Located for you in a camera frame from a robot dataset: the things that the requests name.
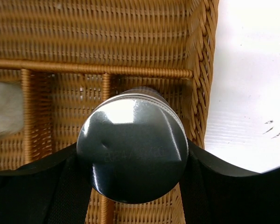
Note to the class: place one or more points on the black-capped white spice bottle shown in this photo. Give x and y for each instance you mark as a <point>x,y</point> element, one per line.
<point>11,108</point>

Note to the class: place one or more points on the brown wicker divided tray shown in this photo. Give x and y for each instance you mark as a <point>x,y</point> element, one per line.
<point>72,55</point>

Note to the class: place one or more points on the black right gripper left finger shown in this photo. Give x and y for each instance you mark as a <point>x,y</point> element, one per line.
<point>51,190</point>

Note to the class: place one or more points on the silver-capped white spice bottle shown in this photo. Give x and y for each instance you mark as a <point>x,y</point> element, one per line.
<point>133,147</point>

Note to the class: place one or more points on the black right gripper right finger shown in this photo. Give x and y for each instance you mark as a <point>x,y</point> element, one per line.
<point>216,192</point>

